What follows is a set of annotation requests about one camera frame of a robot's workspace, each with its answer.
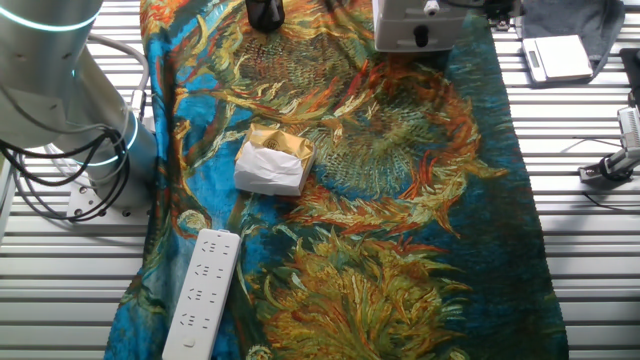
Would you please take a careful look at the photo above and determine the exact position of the grey cloth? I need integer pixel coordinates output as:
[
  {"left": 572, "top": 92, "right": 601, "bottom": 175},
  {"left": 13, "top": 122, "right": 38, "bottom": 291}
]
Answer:
[{"left": 519, "top": 0, "right": 626, "bottom": 86}]

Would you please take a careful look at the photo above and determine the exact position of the white plastic drawer cabinet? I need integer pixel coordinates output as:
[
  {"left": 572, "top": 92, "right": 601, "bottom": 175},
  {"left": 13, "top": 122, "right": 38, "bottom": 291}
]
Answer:
[{"left": 372, "top": 0, "right": 471, "bottom": 54}]

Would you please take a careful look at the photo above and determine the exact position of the white drawer with black hole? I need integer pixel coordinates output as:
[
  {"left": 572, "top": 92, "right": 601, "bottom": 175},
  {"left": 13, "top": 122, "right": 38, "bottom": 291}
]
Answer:
[{"left": 374, "top": 14, "right": 467, "bottom": 51}]

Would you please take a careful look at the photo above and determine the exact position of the black computer mouse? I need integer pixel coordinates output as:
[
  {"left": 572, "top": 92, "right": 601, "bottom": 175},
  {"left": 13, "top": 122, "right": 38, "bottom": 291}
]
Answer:
[{"left": 244, "top": 0, "right": 286, "bottom": 34}]

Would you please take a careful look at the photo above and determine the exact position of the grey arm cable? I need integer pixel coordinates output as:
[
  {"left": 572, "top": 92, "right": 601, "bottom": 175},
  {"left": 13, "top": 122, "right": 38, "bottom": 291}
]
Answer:
[{"left": 87, "top": 32, "right": 151, "bottom": 121}]

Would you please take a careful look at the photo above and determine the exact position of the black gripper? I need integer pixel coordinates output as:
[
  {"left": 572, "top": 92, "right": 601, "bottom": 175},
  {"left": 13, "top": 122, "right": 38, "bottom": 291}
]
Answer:
[{"left": 482, "top": 0, "right": 524, "bottom": 30}]

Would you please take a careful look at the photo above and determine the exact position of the black device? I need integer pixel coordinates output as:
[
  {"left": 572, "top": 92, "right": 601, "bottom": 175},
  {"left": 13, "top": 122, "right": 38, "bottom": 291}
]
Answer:
[{"left": 619, "top": 47, "right": 640, "bottom": 109}]

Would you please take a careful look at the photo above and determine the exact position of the white power strip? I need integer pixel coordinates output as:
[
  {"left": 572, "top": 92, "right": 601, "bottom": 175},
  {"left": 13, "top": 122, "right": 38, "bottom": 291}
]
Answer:
[{"left": 161, "top": 228, "right": 243, "bottom": 360}]

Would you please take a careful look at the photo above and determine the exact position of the silver camera on stand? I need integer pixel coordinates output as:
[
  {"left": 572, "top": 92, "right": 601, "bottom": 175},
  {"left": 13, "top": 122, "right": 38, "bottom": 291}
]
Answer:
[{"left": 578, "top": 105, "right": 640, "bottom": 185}]

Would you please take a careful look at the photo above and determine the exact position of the gold tissue pack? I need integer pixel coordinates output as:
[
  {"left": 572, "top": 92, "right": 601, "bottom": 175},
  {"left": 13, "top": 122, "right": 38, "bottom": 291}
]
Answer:
[{"left": 233, "top": 123, "right": 317, "bottom": 198}]

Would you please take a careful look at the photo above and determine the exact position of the sunflower painting print cloth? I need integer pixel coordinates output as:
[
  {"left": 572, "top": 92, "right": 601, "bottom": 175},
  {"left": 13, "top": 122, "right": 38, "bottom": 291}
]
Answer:
[{"left": 103, "top": 0, "right": 570, "bottom": 360}]

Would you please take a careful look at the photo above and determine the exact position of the white digital scale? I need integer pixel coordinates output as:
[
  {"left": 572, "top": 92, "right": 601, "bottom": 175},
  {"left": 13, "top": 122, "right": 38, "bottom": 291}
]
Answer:
[{"left": 521, "top": 33, "right": 595, "bottom": 85}]

